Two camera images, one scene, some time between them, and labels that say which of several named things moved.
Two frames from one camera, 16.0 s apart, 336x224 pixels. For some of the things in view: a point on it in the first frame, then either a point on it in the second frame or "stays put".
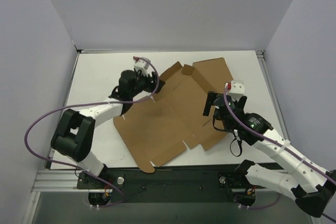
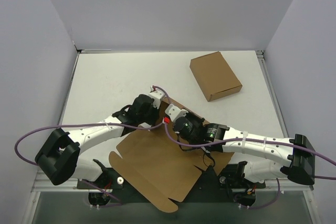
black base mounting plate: x=208 y=183 stays put
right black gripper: x=219 y=100 to x=176 y=124
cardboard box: x=156 y=130 to x=165 y=172
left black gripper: x=151 y=82 to x=154 y=112
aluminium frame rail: x=262 y=59 stays put
